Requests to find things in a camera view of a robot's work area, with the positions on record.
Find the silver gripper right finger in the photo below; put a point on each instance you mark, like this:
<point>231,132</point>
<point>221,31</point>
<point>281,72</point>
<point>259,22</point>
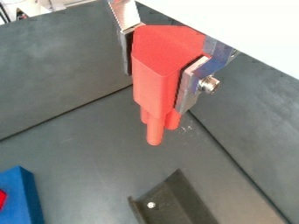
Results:
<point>198,78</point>

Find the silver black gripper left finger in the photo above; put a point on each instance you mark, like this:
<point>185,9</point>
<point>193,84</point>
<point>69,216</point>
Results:
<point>127,19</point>

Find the red three prong block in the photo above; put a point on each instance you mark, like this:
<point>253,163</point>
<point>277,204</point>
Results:
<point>163,49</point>

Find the blue shape sorting board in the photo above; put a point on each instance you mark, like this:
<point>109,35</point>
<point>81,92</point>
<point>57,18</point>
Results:
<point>22,207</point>

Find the black curved holder stand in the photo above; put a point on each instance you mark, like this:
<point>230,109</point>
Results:
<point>171,203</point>

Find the red hexagonal prism peg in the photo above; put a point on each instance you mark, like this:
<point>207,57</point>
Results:
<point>3,196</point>

